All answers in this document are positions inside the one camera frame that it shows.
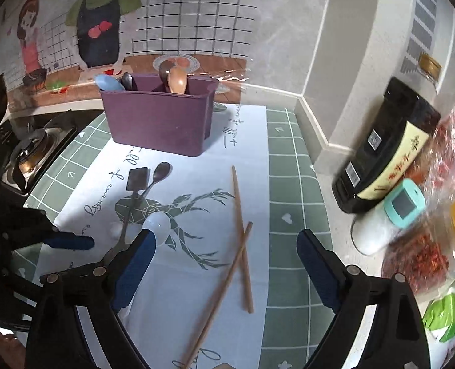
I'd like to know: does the dark soy sauce bottle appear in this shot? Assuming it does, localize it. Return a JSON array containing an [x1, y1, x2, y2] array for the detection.
[[332, 52, 442, 215]]

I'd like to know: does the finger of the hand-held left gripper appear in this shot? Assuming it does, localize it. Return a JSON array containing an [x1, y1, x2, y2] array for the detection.
[[43, 234, 96, 253]]

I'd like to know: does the long black-handled brown spoon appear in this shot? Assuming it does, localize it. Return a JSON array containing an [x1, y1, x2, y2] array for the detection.
[[158, 59, 177, 93]]

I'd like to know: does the bag of dried chilies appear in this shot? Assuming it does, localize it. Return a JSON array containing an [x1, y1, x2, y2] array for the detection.
[[420, 85, 455, 208]]

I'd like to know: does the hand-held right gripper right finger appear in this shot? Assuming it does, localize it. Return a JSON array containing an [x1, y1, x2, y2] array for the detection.
[[297, 228, 432, 369]]

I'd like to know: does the white spoon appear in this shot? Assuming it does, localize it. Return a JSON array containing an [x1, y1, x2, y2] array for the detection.
[[142, 211, 171, 247]]

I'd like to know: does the yellow-lidded chili flake jar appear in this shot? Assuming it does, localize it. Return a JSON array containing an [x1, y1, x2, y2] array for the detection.
[[381, 198, 455, 295]]

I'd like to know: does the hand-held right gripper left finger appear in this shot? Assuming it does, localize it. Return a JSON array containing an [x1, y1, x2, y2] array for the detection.
[[25, 228, 158, 369]]

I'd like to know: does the salt shaker with teal lid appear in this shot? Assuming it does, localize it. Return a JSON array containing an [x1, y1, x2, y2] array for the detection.
[[351, 179, 427, 256]]

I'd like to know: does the gas burner with grate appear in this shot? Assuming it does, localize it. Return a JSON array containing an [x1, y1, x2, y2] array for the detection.
[[0, 117, 79, 196]]

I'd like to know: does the green package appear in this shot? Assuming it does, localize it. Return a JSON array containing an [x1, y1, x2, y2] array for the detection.
[[423, 292, 455, 343]]

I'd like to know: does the wooden chopstick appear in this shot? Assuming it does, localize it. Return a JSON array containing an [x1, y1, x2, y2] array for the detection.
[[179, 221, 253, 369], [231, 165, 255, 314]]

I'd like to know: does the wooden spoon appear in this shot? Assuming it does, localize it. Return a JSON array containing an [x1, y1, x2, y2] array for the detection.
[[167, 65, 188, 95]]

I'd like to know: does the cartoon couple wall poster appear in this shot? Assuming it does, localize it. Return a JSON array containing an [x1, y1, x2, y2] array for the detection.
[[0, 0, 333, 118]]

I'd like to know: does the dark grey spoon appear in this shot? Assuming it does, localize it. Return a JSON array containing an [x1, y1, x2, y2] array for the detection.
[[118, 161, 173, 248]]

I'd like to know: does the purple utensil box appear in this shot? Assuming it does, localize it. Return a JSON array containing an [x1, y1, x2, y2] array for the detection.
[[98, 73, 217, 157]]

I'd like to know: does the small black spatula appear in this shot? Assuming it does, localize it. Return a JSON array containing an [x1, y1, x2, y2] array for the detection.
[[104, 167, 151, 266]]

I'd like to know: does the green and white tablecloth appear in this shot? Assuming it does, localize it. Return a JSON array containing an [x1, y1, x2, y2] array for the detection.
[[12, 104, 333, 369]]

